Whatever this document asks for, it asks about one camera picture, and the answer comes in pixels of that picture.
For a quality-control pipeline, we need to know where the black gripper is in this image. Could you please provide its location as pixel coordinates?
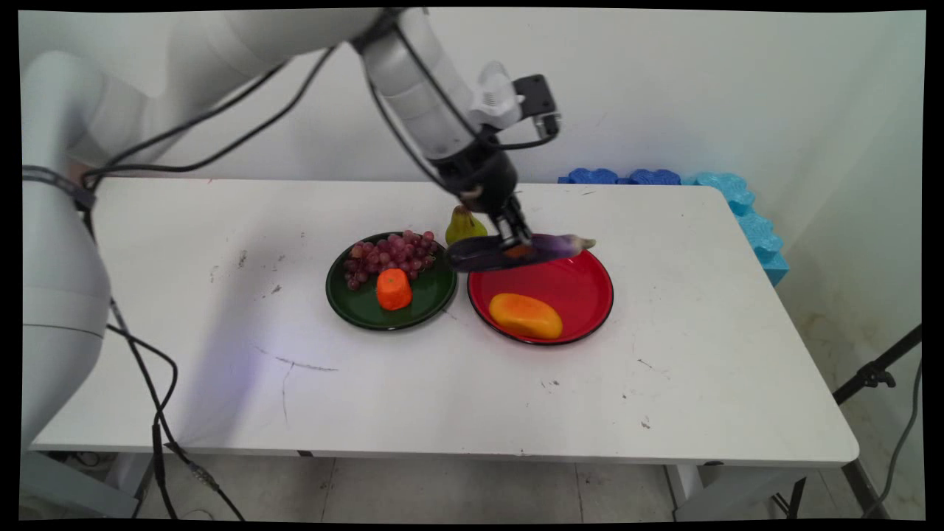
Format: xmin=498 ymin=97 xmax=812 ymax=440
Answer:
xmin=434 ymin=147 xmax=535 ymax=260

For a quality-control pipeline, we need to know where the purple eggplant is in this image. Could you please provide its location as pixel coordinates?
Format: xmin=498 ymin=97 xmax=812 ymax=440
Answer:
xmin=444 ymin=233 xmax=597 ymax=274

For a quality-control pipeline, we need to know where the green pear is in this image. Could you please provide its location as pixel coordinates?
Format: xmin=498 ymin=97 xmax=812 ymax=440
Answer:
xmin=445 ymin=206 xmax=489 ymax=247

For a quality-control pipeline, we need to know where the orange yellow mango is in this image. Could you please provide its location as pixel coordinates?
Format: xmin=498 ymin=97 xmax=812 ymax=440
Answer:
xmin=487 ymin=292 xmax=563 ymax=341

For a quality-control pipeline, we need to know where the red plate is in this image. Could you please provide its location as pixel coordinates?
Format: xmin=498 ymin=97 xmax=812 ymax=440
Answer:
xmin=468 ymin=249 xmax=615 ymax=346

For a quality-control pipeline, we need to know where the green plate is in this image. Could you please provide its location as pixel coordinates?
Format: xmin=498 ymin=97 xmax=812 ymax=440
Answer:
xmin=326 ymin=232 xmax=459 ymax=331

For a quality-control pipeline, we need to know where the red grapes bunch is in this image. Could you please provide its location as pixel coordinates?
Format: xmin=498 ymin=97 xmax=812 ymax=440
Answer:
xmin=344 ymin=229 xmax=439 ymax=290

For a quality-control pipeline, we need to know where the orange carrot piece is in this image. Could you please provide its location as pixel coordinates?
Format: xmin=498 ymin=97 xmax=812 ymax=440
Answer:
xmin=377 ymin=268 xmax=414 ymax=311

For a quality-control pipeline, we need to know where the light blue foam tiles stack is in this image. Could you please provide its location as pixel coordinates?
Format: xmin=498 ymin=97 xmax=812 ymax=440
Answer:
xmin=681 ymin=173 xmax=790 ymax=288

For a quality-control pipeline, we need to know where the white table leg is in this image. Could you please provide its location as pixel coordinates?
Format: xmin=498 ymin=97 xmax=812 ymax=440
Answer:
xmin=666 ymin=463 xmax=806 ymax=521
xmin=118 ymin=451 xmax=162 ymax=517

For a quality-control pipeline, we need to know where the black tripod stand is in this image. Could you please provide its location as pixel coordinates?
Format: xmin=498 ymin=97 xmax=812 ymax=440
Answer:
xmin=833 ymin=324 xmax=923 ymax=518

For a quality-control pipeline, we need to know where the black wrist camera white mount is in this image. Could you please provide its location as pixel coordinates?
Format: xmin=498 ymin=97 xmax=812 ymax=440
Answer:
xmin=471 ymin=62 xmax=563 ymax=142

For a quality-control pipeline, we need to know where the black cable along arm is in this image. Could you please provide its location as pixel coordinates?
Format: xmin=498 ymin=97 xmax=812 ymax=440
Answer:
xmin=80 ymin=46 xmax=339 ymax=191

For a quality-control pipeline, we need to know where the black hanging cable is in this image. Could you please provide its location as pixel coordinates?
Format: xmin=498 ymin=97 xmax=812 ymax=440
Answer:
xmin=80 ymin=206 xmax=246 ymax=521

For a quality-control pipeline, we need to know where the grey cable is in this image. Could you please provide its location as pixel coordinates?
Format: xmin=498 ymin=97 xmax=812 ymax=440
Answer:
xmin=863 ymin=360 xmax=923 ymax=518

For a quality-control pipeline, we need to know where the grey strap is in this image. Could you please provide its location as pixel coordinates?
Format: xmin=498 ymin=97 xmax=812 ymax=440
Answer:
xmin=21 ymin=165 xmax=98 ymax=212

